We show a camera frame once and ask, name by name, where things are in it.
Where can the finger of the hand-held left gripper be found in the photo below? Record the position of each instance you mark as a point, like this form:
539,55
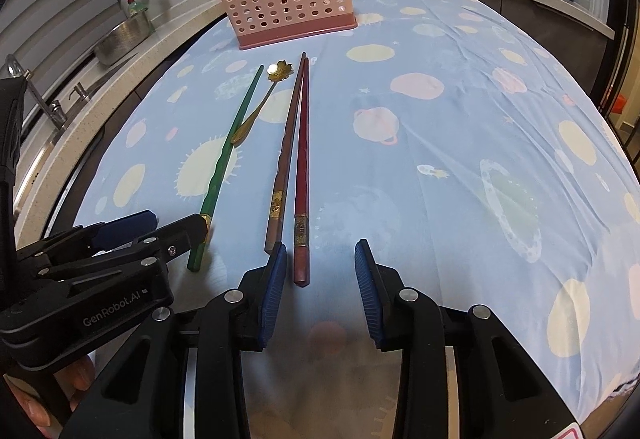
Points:
130,224
180,234

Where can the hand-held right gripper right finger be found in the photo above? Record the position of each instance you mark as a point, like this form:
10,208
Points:
370,299

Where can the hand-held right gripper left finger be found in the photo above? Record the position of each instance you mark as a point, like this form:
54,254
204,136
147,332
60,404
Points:
272,299

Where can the green chopstick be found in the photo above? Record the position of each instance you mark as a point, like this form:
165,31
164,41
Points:
226,164

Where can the dark maroon chopstick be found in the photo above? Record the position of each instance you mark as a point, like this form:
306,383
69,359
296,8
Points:
301,179

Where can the brown chopstick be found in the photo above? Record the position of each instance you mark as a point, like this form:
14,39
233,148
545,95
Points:
284,159

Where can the gold flower spoon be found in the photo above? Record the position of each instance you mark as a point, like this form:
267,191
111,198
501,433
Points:
280,70

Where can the person's left hand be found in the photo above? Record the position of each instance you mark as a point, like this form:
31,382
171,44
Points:
80,376

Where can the blue planet print tablecloth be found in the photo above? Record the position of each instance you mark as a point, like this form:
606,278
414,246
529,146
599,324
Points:
450,219

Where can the chrome soap dispenser pump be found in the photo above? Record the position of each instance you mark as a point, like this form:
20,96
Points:
80,91

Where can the chrome kitchen faucet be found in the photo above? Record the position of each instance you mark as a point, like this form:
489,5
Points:
50,106

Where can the steel mixing bowl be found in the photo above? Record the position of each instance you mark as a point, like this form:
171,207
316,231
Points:
122,39

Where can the green dish soap bottle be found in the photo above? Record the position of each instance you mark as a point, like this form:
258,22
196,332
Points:
136,8

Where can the grey window blind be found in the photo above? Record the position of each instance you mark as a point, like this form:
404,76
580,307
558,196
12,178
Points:
60,9

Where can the orange box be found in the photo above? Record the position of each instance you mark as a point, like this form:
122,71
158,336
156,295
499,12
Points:
619,104

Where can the glass sliding door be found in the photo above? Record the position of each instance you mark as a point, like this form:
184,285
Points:
631,69

